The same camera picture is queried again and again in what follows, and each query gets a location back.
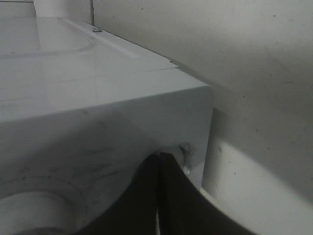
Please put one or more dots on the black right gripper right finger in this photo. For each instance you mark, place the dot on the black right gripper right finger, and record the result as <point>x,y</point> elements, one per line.
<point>183,210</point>

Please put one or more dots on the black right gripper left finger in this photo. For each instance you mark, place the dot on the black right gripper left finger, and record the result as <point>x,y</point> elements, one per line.
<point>135,211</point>

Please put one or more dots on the lower white timer knob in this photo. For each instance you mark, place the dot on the lower white timer knob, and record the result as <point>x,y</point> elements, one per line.
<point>40,210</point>

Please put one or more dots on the white microwave oven body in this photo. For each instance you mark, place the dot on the white microwave oven body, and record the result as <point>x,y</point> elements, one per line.
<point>80,109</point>

